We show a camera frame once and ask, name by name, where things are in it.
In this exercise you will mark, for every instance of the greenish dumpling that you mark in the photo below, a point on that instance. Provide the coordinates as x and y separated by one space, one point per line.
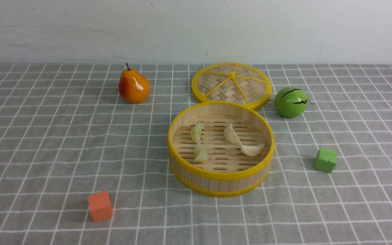
196 131
200 154

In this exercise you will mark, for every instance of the white dumpling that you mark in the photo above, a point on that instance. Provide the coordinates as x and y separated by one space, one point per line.
251 150
230 135

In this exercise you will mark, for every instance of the bamboo steamer tray yellow rim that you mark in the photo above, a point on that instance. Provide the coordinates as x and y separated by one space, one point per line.
227 172

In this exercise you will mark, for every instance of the woven bamboo steamer lid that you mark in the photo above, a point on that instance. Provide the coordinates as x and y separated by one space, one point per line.
232 82

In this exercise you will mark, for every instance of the orange toy pear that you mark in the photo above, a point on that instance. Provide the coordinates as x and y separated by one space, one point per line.
133 87

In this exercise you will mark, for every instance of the green toy watermelon ball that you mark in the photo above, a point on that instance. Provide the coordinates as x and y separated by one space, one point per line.
291 102

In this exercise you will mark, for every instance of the orange foam cube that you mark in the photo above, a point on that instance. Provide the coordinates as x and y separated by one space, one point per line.
100 206

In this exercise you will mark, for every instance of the green foam cube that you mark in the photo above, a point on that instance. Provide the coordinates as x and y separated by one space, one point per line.
326 160

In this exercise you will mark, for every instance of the grey checkered tablecloth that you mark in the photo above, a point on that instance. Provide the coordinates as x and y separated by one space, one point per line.
65 133

